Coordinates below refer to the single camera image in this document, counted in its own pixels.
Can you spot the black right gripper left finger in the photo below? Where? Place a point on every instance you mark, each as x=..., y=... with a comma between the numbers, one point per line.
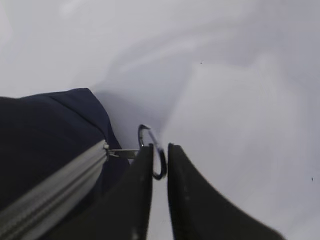
x=122, y=214

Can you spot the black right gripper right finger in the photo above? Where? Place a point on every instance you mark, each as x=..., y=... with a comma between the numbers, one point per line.
x=199, y=212

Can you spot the navy blue lunch bag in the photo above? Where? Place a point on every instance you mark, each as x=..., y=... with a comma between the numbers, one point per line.
x=58, y=157

